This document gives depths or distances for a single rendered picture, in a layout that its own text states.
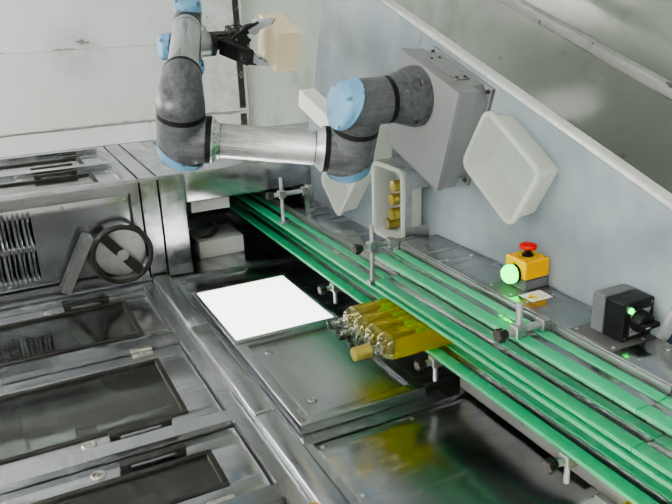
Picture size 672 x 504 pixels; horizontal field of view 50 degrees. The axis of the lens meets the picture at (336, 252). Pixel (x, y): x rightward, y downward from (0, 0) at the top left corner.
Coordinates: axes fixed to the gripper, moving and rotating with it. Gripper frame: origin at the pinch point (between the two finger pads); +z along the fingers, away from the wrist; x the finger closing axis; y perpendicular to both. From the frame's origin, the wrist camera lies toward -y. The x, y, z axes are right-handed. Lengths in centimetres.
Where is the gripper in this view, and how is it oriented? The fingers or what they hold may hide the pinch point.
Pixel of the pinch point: (274, 42)
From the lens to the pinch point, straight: 231.4
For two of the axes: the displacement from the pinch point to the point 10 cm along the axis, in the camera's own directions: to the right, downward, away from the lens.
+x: -1.1, 7.9, 6.0
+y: -4.2, -5.8, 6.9
